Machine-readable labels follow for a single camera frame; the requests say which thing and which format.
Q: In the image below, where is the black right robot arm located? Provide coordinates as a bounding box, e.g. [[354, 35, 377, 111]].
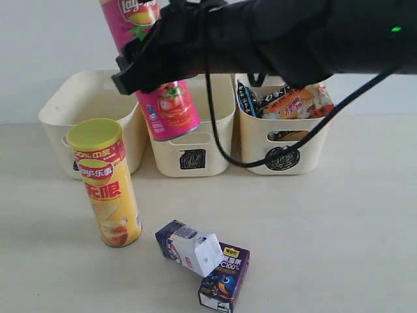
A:
[[112, 1, 416, 95]]

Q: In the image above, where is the right cream plastic bin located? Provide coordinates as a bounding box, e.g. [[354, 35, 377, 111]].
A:
[[235, 74, 328, 175]]

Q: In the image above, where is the cream plastic bin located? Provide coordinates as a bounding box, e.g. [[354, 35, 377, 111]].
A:
[[38, 70, 149, 179], [151, 74, 235, 177], [235, 74, 328, 175]]

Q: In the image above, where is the white blue milk carton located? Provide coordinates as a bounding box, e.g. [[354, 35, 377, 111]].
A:
[[155, 220, 223, 278]]

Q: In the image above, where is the orange snack bag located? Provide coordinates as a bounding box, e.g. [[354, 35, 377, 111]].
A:
[[256, 84, 334, 120]]

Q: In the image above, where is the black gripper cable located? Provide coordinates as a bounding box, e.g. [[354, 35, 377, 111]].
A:
[[198, 3, 405, 169]]

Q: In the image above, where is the blue noodle packet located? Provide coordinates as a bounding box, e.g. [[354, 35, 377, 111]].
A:
[[236, 80, 260, 117]]

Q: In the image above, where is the yellow Lays chips can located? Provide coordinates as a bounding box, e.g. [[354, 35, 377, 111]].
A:
[[66, 118, 142, 248]]

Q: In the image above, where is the purple juice box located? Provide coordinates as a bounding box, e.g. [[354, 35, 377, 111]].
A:
[[198, 242, 250, 313]]

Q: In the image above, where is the left cream plastic bin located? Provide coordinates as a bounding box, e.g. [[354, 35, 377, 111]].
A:
[[38, 70, 149, 179]]

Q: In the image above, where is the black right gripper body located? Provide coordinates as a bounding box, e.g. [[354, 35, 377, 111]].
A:
[[143, 1, 227, 85]]

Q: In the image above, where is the middle cream plastic bin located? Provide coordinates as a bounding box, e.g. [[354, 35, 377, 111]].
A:
[[151, 74, 235, 177]]

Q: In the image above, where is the pink Lays chips can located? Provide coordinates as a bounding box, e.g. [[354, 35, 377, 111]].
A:
[[100, 0, 200, 141]]

